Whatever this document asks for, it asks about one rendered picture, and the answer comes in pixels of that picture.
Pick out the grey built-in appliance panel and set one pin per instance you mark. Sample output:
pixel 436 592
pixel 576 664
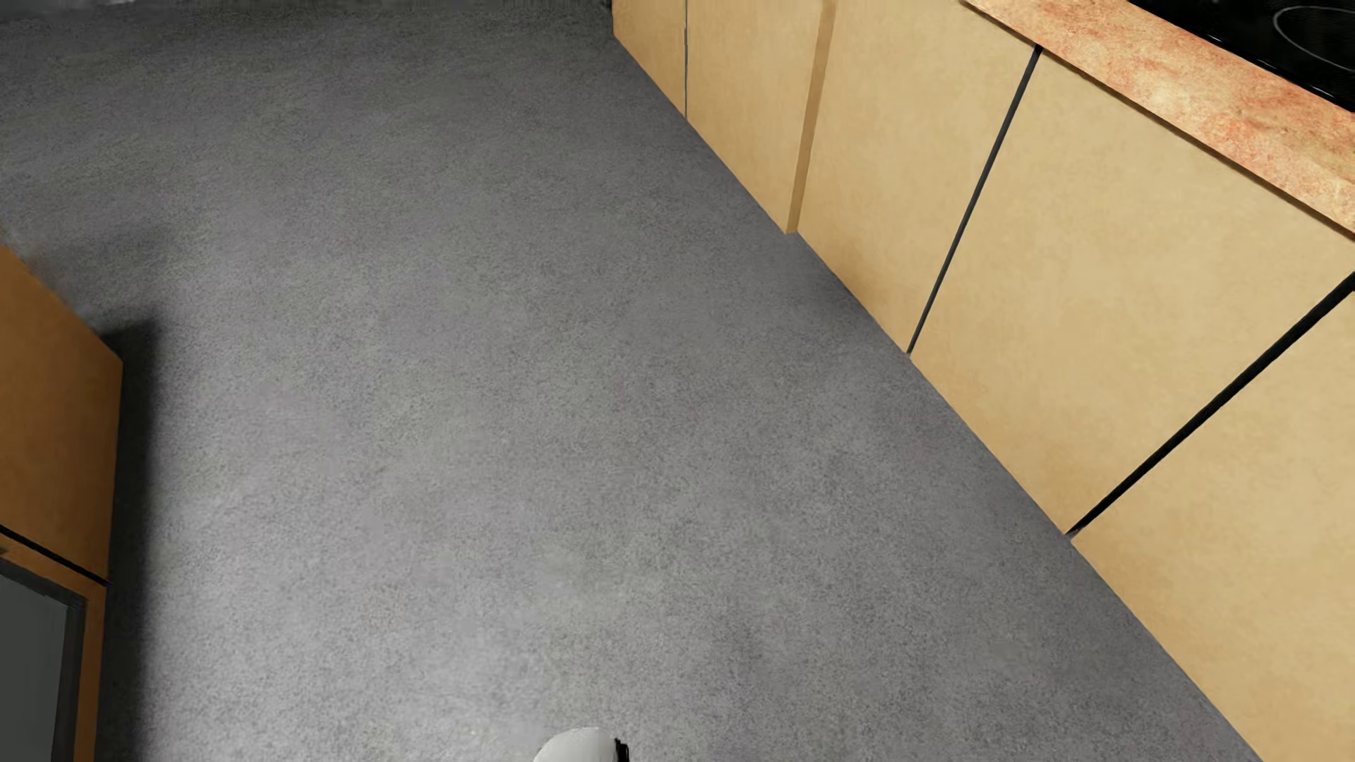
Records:
pixel 32 667

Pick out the brown wooden cabinet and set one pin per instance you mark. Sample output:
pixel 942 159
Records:
pixel 53 423

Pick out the black glass cooktop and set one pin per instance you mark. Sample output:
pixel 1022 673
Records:
pixel 1286 37

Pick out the orange speckled stone countertop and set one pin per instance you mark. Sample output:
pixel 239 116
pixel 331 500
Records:
pixel 1186 79

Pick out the white robot body part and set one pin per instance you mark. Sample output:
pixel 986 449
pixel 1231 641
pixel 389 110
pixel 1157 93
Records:
pixel 577 746

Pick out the tan wooden base cabinet run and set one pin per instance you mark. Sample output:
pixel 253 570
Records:
pixel 1059 275

